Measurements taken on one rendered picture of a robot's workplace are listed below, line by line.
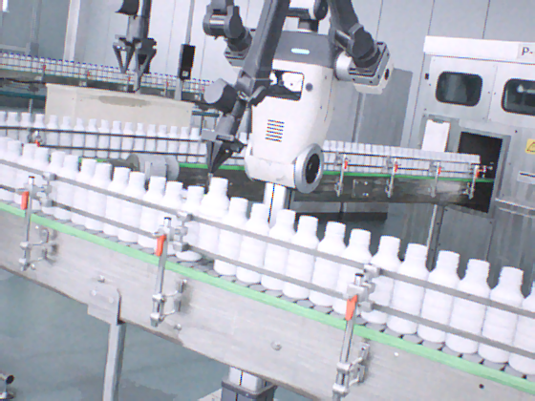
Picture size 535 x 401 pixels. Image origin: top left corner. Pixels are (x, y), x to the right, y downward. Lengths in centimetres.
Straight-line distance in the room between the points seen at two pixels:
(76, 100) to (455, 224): 303
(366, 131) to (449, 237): 314
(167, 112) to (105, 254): 423
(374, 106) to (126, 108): 354
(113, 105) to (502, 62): 299
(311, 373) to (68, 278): 70
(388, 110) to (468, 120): 324
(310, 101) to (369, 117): 614
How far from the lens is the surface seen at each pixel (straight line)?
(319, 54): 211
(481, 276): 125
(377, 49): 201
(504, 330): 126
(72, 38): 1240
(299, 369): 139
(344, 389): 129
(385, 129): 842
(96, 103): 552
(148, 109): 574
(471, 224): 519
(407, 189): 445
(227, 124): 174
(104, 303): 169
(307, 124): 204
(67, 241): 176
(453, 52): 535
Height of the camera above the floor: 141
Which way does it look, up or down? 9 degrees down
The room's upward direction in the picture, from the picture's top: 9 degrees clockwise
